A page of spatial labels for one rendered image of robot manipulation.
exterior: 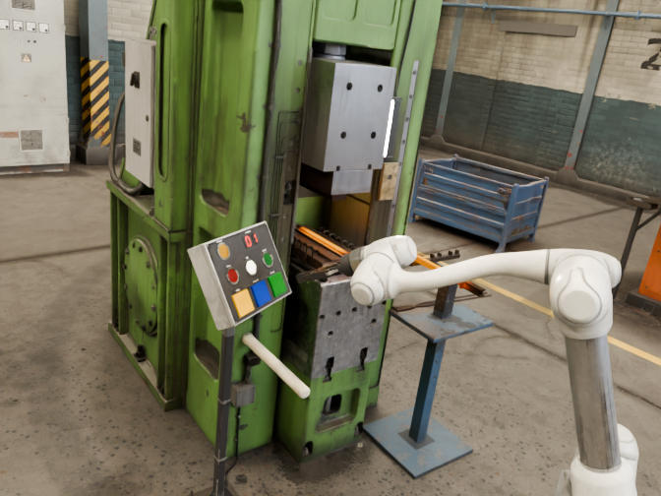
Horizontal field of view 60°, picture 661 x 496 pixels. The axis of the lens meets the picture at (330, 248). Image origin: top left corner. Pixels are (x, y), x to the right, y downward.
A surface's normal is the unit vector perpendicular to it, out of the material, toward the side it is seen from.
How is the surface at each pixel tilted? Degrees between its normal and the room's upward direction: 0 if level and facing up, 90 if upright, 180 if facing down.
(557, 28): 90
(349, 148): 90
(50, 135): 90
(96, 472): 0
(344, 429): 89
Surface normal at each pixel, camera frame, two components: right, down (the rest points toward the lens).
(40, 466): 0.11, -0.93
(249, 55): -0.80, 0.10
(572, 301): -0.41, 0.18
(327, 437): 0.59, 0.33
